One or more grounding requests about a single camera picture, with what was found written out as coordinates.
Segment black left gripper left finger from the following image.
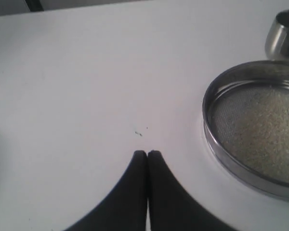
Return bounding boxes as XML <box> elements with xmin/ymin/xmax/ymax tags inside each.
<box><xmin>67</xmin><ymin>150</ymin><xmax>148</xmax><ymax>231</ymax></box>

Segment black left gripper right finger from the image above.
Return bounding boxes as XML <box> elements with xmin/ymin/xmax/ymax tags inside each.
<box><xmin>147</xmin><ymin>150</ymin><xmax>234</xmax><ymax>231</ymax></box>

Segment white grains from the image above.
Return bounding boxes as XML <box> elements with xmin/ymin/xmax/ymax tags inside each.
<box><xmin>212</xmin><ymin>88</ymin><xmax>289</xmax><ymax>183</ymax></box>

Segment round stainless steel sieve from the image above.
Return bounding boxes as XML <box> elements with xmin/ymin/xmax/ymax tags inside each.
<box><xmin>202</xmin><ymin>61</ymin><xmax>289</xmax><ymax>200</ymax></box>

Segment stainless steel cup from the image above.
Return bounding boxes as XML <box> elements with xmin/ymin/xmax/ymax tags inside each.
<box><xmin>264</xmin><ymin>9</ymin><xmax>289</xmax><ymax>61</ymax></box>

